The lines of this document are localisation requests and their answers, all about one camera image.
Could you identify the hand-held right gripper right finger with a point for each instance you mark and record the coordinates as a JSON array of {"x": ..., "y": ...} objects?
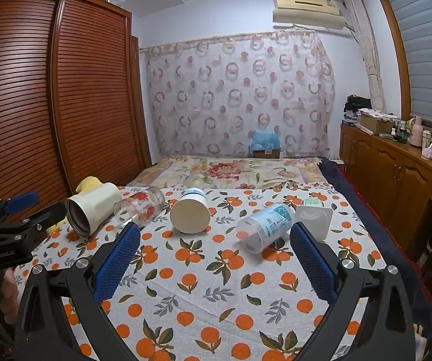
[{"x": 313, "y": 265}]

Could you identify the small cardboard box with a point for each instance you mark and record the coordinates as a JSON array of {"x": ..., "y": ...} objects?
[{"x": 266, "y": 153}]

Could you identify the cloth covered cardboard box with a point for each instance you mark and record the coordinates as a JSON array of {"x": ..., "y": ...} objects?
[{"x": 375, "y": 122}]

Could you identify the yellow plastic object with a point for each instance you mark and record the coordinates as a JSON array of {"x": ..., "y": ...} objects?
[{"x": 88, "y": 184}]

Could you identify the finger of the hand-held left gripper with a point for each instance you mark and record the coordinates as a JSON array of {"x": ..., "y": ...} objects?
[
  {"x": 45, "y": 216},
  {"x": 22, "y": 198}
]

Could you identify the orange print tablecloth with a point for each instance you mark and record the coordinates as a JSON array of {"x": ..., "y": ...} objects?
[{"x": 208, "y": 289}]

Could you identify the wooden louvre wardrobe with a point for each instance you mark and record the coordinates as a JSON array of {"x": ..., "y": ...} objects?
[{"x": 88, "y": 82}]

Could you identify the clear cup with blue print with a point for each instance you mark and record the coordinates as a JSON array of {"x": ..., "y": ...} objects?
[{"x": 268, "y": 225}]

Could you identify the pale green cup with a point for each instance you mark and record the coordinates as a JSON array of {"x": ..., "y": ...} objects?
[{"x": 313, "y": 200}]

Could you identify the grey window blind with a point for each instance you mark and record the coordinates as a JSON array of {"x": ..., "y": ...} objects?
[{"x": 426, "y": 52}]

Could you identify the pink thermos jug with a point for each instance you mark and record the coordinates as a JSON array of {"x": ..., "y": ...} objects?
[{"x": 415, "y": 131}]

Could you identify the blue plastic bag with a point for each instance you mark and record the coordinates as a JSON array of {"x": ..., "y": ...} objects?
[{"x": 263, "y": 140}]

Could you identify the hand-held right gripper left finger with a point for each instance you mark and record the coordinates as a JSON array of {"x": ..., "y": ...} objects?
[{"x": 116, "y": 257}]

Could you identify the white square cup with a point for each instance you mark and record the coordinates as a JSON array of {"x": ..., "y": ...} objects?
[{"x": 313, "y": 219}]

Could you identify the cream insulated cup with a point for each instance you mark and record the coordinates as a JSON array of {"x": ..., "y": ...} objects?
[{"x": 96, "y": 205}]

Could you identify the floral bedspread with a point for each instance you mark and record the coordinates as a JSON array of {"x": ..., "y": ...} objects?
[{"x": 219, "y": 173}]

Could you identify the white cup with blue band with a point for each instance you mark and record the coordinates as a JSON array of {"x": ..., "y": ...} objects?
[{"x": 188, "y": 214}]

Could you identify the clear storage box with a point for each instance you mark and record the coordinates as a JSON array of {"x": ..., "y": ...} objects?
[{"x": 112, "y": 0}]

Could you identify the stack of dark clothes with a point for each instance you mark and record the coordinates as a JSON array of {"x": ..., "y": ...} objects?
[{"x": 355, "y": 105}]

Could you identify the white tissue box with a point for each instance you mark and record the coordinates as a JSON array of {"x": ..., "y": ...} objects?
[{"x": 431, "y": 153}]

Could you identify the flower print glass cup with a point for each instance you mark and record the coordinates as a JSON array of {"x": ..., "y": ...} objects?
[{"x": 144, "y": 203}]

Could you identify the wooden sideboard cabinet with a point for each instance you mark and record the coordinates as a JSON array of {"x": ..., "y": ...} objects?
[{"x": 381, "y": 173}]

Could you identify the tied window curtain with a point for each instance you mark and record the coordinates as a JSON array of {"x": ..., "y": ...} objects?
[{"x": 368, "y": 52}]

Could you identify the wall air conditioner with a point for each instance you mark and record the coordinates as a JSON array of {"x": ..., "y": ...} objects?
[{"x": 306, "y": 13}]

